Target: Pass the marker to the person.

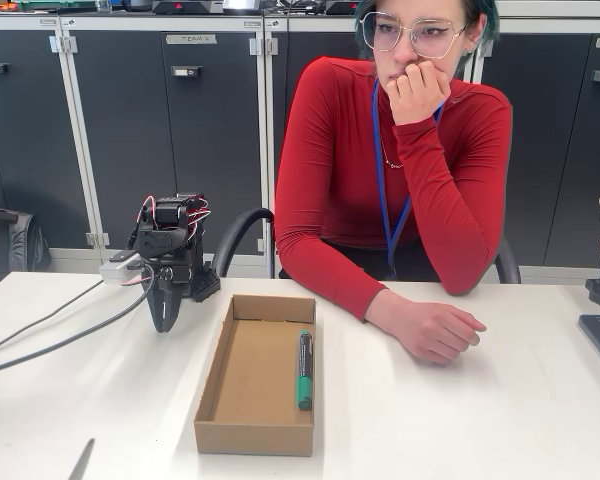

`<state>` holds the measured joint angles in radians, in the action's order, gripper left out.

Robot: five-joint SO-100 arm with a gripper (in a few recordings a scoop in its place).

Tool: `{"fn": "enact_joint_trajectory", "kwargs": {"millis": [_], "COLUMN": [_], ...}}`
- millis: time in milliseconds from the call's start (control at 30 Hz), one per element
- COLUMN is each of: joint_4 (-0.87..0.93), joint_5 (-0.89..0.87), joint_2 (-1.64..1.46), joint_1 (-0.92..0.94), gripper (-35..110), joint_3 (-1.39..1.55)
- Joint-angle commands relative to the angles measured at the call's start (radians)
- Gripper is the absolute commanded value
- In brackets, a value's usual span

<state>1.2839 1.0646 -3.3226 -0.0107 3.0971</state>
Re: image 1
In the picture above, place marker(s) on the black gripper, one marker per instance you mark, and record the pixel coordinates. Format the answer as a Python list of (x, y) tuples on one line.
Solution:
[(164, 289)]

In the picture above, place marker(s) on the green and black marker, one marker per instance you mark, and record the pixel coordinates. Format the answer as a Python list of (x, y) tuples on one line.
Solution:
[(305, 395)]

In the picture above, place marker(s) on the person's right forearm red sleeve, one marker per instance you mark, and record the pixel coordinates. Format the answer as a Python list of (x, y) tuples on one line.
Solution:
[(330, 280)]

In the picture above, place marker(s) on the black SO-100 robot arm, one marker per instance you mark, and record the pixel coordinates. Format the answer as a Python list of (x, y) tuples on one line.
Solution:
[(160, 240)]

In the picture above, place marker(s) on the person's left forearm red sleeve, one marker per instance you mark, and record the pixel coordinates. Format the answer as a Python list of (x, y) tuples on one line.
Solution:
[(445, 210)]

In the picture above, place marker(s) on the person in red sweater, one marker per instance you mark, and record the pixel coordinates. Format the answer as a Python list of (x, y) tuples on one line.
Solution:
[(345, 150)]

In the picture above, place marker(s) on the person's right hand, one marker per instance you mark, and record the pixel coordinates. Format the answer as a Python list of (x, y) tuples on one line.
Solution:
[(430, 330)]

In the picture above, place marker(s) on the person's left hand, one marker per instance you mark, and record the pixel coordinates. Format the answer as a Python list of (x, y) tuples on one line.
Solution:
[(420, 95)]

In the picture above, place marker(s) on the black office chair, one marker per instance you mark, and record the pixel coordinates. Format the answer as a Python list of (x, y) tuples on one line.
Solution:
[(240, 222)]

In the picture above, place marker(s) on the brown cardboard box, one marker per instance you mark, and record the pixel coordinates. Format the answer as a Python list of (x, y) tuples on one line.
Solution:
[(250, 380)]

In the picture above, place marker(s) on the dark grey cabinet door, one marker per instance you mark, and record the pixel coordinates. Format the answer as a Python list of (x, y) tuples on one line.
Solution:
[(545, 150), (140, 150), (310, 47), (595, 150), (20, 125)]

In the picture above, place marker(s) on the black backpack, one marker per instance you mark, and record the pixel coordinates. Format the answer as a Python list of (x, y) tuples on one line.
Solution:
[(20, 240)]

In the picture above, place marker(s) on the black case red triangle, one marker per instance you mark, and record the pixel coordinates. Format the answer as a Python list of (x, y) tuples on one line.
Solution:
[(180, 7), (337, 7)]

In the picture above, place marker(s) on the green storage box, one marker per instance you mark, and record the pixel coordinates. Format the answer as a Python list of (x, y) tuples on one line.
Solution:
[(55, 4)]

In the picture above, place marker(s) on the gold-rimmed glasses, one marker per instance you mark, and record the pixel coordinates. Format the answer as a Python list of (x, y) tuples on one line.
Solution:
[(435, 37)]

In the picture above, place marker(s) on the white gripper camera box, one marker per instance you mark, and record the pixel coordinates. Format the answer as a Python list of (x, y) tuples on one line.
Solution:
[(115, 270)]

